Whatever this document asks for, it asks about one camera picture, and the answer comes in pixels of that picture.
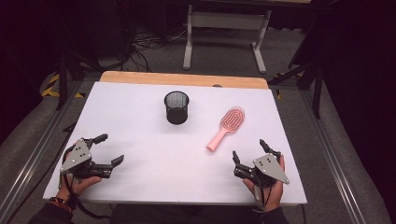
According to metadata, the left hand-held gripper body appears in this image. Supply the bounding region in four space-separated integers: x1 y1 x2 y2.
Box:
59 137 106 189

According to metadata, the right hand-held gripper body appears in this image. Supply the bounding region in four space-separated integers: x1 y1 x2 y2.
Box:
248 153 290 189

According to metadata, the pink hairbrush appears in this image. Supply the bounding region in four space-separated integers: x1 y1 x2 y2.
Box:
205 105 247 153

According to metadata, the black mesh pen holder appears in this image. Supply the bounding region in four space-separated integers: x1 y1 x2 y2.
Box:
163 90 191 126

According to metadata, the person's right hand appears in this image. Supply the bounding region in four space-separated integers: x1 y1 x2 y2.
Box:
242 155 286 213

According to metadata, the person's left hand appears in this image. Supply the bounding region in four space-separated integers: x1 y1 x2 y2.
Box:
56 141 103 201

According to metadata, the white board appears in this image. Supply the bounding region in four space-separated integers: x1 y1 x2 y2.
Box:
42 80 308 206

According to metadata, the black metal stand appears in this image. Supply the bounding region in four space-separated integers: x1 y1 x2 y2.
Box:
55 50 106 112
266 57 325 119

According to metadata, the yellow black hazard tape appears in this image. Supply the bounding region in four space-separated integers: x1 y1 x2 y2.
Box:
41 72 86 99

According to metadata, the person's lap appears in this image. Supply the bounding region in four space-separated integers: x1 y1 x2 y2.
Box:
107 203 263 224

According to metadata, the wooden table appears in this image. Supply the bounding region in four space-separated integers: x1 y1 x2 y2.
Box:
99 70 270 91

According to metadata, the black table bracket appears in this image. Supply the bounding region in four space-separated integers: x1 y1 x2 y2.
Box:
62 121 78 133

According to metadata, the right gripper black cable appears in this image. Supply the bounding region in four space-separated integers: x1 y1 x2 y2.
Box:
252 184 273 215

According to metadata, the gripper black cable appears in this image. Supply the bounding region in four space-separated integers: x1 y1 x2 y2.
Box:
62 173 112 220
252 184 273 215

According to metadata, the aluminium rail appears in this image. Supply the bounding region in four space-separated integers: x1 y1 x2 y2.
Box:
299 89 368 224
0 79 84 220

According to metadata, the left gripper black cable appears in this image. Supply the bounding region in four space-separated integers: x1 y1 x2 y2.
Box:
62 173 112 220

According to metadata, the beaded bracelet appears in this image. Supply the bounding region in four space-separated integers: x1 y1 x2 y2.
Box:
48 195 75 215

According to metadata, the tangle of black cables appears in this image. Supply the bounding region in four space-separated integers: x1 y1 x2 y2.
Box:
122 26 190 73

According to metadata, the grey metal desk frame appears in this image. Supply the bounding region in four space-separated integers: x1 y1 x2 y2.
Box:
182 2 273 75

